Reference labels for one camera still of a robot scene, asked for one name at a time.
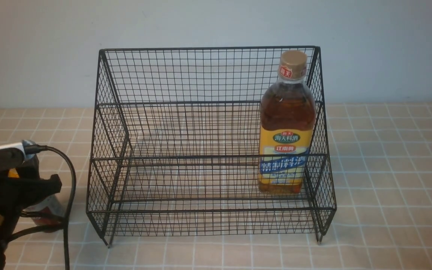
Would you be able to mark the large amber cooking wine bottle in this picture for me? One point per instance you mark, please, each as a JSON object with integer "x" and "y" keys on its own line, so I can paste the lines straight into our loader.
{"x": 287, "y": 115}

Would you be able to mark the black wire mesh shelf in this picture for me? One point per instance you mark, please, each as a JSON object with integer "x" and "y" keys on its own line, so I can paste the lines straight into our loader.
{"x": 175, "y": 146}

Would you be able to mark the small red sauce bottle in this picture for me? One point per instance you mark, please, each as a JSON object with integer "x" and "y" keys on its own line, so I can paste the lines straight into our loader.
{"x": 48, "y": 212}

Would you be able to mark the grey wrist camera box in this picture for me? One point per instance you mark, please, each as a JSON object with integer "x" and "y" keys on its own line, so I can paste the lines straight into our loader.
{"x": 15, "y": 154}

